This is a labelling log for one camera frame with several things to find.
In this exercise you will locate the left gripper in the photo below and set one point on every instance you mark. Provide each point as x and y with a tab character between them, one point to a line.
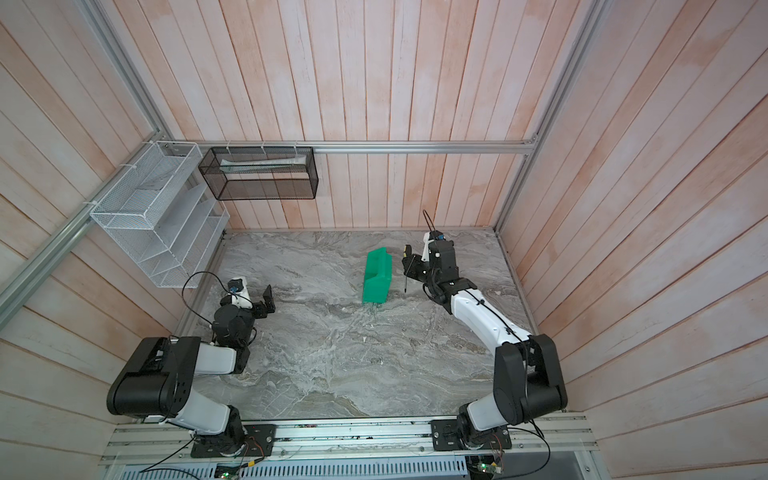
261	308

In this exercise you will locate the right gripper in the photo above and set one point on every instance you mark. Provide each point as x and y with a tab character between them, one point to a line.
416	262

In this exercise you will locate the green plastic bin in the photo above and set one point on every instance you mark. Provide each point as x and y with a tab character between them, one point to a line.
377	276

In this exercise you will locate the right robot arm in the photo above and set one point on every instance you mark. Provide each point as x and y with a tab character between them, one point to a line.
527	378

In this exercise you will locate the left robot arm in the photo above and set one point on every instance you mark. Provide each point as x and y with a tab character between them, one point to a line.
157	380

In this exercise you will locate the black mesh basket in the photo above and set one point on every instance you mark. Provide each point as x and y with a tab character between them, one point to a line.
260	173

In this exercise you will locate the white vent grille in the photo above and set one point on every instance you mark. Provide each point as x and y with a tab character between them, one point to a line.
440	467

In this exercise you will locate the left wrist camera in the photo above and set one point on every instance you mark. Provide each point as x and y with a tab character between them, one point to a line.
237	287

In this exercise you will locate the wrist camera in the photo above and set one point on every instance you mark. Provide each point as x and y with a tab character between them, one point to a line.
237	287
428	238

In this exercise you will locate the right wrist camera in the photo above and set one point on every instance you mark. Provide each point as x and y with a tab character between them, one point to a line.
428	238

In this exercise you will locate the white wire shelf rack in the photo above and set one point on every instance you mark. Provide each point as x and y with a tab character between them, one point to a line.
165	221

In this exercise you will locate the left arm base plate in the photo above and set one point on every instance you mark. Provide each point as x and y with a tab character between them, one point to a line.
255	440

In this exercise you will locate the horizontal aluminium wall rail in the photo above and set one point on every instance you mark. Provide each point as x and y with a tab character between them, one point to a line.
370	147

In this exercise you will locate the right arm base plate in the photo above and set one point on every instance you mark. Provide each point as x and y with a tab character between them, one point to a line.
458	434

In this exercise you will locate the aluminium front rail frame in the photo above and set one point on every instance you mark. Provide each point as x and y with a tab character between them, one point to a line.
560	445

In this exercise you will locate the left wall aluminium rail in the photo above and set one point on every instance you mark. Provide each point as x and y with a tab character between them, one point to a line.
33	272

